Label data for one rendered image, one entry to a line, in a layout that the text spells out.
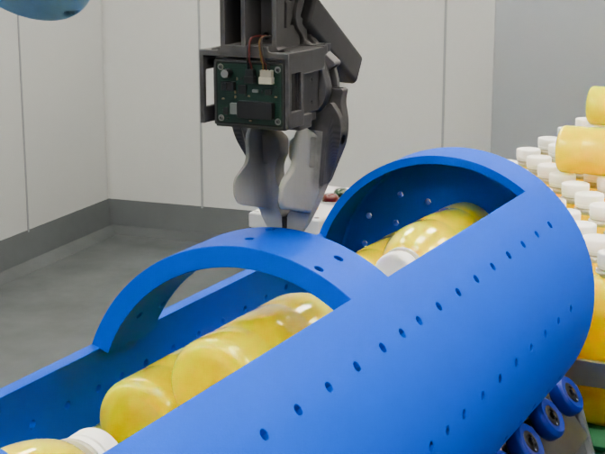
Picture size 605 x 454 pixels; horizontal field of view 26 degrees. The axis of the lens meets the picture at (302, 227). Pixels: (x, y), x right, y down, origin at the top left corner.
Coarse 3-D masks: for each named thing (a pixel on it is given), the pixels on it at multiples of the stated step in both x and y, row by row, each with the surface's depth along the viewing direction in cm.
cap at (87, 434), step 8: (80, 432) 76; (88, 432) 76; (96, 432) 76; (104, 432) 76; (88, 440) 75; (96, 440) 75; (104, 440) 75; (112, 440) 76; (96, 448) 75; (104, 448) 75
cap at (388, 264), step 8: (384, 256) 117; (392, 256) 116; (400, 256) 116; (408, 256) 117; (376, 264) 117; (384, 264) 117; (392, 264) 117; (400, 264) 116; (384, 272) 117; (392, 272) 117
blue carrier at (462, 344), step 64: (384, 192) 137; (448, 192) 134; (512, 192) 131; (192, 256) 95; (256, 256) 92; (320, 256) 93; (448, 256) 104; (512, 256) 113; (576, 256) 126; (128, 320) 99; (192, 320) 113; (320, 320) 85; (384, 320) 90; (448, 320) 97; (512, 320) 107; (576, 320) 124; (64, 384) 97; (256, 384) 76; (320, 384) 80; (384, 384) 86; (448, 384) 94; (512, 384) 106; (0, 448) 61; (128, 448) 65; (192, 448) 68; (256, 448) 72; (320, 448) 77; (384, 448) 83; (448, 448) 93
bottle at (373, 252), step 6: (390, 234) 134; (378, 240) 132; (384, 240) 131; (366, 246) 130; (372, 246) 129; (378, 246) 128; (384, 246) 129; (360, 252) 126; (366, 252) 126; (372, 252) 126; (378, 252) 126; (366, 258) 124; (372, 258) 125; (378, 258) 125
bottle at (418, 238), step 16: (448, 208) 129; (464, 208) 130; (480, 208) 132; (416, 224) 122; (432, 224) 122; (448, 224) 124; (464, 224) 126; (400, 240) 120; (416, 240) 119; (432, 240) 120; (416, 256) 118
